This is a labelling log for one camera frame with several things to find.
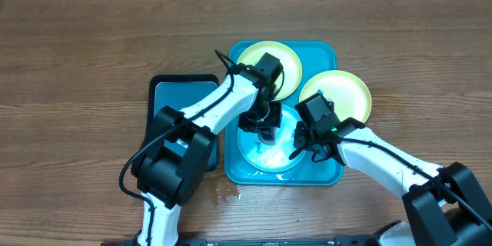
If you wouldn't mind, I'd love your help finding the dark green sponge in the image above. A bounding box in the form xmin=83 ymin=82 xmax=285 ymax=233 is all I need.
xmin=259 ymin=126 xmax=277 ymax=146

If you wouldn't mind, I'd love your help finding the light blue rimmed plate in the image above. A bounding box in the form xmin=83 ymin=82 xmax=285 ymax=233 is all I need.
xmin=238 ymin=105 xmax=304 ymax=172

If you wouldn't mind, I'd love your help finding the green rimmed plate top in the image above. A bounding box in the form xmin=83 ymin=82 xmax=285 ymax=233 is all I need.
xmin=238 ymin=41 xmax=302 ymax=101

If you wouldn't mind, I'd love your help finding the green rimmed plate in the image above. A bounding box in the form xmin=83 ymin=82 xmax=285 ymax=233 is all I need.
xmin=238 ymin=41 xmax=302 ymax=101
xmin=299 ymin=70 xmax=372 ymax=123

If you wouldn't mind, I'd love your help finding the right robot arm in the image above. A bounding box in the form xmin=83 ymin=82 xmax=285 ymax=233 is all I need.
xmin=291 ymin=93 xmax=491 ymax=246

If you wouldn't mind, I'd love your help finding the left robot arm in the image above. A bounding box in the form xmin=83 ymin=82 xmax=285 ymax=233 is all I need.
xmin=122 ymin=52 xmax=284 ymax=245

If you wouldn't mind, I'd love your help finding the teal plastic serving tray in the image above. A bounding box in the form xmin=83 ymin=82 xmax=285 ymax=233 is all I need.
xmin=224 ymin=41 xmax=344 ymax=186

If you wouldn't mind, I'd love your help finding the black water tray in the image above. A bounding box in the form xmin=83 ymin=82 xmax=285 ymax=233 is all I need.
xmin=144 ymin=73 xmax=220 ymax=174

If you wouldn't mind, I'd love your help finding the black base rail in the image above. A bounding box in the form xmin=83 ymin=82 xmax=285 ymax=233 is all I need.
xmin=100 ymin=234 xmax=381 ymax=246

